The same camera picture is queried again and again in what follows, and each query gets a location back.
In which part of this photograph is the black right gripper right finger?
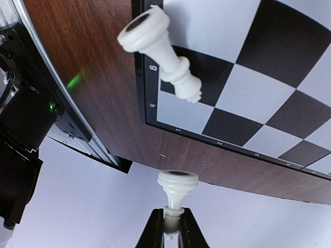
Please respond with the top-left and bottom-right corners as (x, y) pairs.
(178, 208), (209, 248)

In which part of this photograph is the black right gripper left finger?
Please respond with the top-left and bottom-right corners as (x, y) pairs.
(136, 209), (164, 248)

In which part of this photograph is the black white chess board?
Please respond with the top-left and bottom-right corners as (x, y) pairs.
(131, 1), (330, 179)

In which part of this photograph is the white queen chess piece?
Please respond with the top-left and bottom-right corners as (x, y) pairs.
(117, 5), (202, 103)

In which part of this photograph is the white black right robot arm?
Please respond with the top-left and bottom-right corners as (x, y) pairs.
(1, 87), (208, 247)

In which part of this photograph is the front aluminium rail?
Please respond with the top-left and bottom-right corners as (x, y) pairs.
(1, 1), (132, 173)

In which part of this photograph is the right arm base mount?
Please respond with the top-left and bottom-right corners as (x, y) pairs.
(1, 23), (92, 151)

